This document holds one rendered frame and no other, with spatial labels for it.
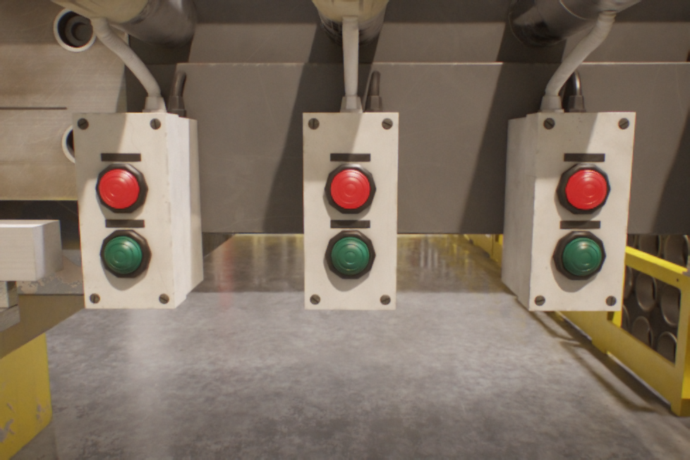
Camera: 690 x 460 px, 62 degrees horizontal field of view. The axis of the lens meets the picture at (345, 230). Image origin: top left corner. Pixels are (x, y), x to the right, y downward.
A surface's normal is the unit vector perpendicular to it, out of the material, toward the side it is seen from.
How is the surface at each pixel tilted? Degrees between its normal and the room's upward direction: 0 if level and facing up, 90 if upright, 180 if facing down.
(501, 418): 0
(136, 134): 90
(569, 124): 90
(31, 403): 90
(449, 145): 90
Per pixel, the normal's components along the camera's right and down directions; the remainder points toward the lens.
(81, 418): 0.00, -0.99
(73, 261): -0.02, 0.14
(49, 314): 1.00, 0.00
